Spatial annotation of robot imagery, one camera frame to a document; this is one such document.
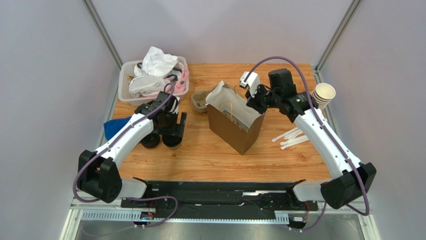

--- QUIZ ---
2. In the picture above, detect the blue folded cloth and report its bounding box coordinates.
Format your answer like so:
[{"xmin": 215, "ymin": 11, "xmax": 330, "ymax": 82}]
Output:
[{"xmin": 103, "ymin": 116, "xmax": 132, "ymax": 141}]

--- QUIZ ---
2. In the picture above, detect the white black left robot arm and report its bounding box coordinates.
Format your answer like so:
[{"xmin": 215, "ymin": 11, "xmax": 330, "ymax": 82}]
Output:
[{"xmin": 73, "ymin": 91, "xmax": 187, "ymax": 203}]

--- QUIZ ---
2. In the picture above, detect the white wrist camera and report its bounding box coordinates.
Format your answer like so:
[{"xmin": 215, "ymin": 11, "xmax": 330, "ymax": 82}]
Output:
[
  {"xmin": 168, "ymin": 96, "xmax": 180, "ymax": 114},
  {"xmin": 239, "ymin": 71, "xmax": 261, "ymax": 97}
]

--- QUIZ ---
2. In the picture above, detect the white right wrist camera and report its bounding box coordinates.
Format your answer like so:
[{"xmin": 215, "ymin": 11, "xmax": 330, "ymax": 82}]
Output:
[{"xmin": 239, "ymin": 71, "xmax": 261, "ymax": 97}]

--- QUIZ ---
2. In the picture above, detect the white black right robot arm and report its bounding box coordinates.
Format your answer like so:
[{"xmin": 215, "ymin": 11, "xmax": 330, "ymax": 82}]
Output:
[{"xmin": 239, "ymin": 68, "xmax": 377, "ymax": 209}]

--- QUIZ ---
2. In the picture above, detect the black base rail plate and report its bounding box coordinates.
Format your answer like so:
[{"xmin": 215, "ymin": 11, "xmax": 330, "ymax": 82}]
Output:
[{"xmin": 120, "ymin": 180, "xmax": 321, "ymax": 220}]

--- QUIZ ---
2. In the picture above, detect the pink white item in basket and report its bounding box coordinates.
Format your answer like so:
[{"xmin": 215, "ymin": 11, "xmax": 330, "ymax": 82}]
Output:
[{"xmin": 128, "ymin": 62, "xmax": 190, "ymax": 98}]

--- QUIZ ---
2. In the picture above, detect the brown paper bag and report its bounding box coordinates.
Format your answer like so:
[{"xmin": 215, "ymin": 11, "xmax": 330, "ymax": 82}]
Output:
[{"xmin": 205, "ymin": 81, "xmax": 265, "ymax": 155}]

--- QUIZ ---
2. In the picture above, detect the brown paper coffee cup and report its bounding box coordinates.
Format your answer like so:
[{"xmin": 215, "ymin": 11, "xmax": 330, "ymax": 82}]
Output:
[{"xmin": 169, "ymin": 145, "xmax": 181, "ymax": 151}]

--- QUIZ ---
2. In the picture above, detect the white straw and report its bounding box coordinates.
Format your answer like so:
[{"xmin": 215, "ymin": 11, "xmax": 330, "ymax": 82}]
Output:
[
  {"xmin": 271, "ymin": 127, "xmax": 301, "ymax": 142},
  {"xmin": 280, "ymin": 135, "xmax": 309, "ymax": 150}
]

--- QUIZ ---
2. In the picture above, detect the stack of paper cups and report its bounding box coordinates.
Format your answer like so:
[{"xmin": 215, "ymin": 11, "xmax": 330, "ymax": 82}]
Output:
[{"xmin": 311, "ymin": 82, "xmax": 336, "ymax": 110}]

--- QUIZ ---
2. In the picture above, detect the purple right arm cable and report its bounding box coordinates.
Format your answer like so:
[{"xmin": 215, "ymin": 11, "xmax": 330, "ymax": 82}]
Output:
[{"xmin": 242, "ymin": 56, "xmax": 371, "ymax": 233}]

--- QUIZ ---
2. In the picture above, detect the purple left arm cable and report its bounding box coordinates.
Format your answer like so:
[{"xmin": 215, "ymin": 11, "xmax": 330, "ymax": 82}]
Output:
[{"xmin": 72, "ymin": 82, "xmax": 179, "ymax": 229}]

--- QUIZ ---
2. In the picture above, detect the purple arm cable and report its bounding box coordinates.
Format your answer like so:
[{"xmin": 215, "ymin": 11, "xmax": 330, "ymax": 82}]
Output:
[
  {"xmin": 72, "ymin": 82, "xmax": 179, "ymax": 229},
  {"xmin": 242, "ymin": 56, "xmax": 371, "ymax": 233}
]

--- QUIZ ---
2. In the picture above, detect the aluminium frame rail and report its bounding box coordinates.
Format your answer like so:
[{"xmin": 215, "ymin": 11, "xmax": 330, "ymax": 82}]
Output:
[{"xmin": 61, "ymin": 198, "xmax": 380, "ymax": 240}]

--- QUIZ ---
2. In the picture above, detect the black plastic cup lid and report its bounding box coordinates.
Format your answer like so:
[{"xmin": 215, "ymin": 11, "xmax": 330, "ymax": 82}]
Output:
[{"xmin": 162, "ymin": 135, "xmax": 183, "ymax": 148}]

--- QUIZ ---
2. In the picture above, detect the crumpled white paper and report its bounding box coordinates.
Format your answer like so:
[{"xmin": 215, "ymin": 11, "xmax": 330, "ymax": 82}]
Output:
[{"xmin": 133, "ymin": 46, "xmax": 179, "ymax": 78}]

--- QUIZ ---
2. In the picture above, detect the white plastic basket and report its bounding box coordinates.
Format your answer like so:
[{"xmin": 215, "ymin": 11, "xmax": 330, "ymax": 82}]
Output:
[{"xmin": 117, "ymin": 56, "xmax": 190, "ymax": 106}]

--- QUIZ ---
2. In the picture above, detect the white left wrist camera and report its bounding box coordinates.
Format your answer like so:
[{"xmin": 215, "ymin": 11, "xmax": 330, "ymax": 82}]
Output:
[{"xmin": 168, "ymin": 96, "xmax": 180, "ymax": 114}]

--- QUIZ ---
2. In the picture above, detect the cardboard cup carrier tray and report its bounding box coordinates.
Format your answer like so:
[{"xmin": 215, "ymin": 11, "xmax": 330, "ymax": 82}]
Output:
[{"xmin": 190, "ymin": 90, "xmax": 212, "ymax": 113}]

